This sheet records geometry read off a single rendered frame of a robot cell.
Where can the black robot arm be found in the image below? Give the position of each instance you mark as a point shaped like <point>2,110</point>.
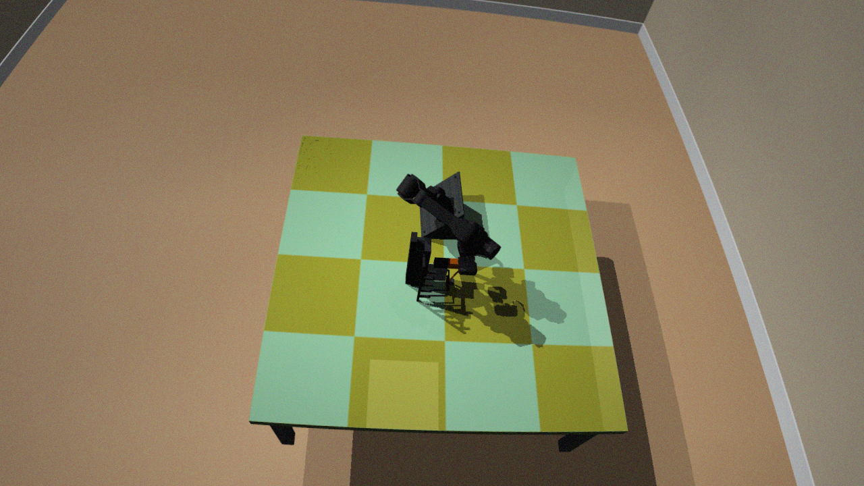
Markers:
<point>434,200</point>

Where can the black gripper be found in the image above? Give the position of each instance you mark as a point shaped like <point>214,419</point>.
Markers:
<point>466,261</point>

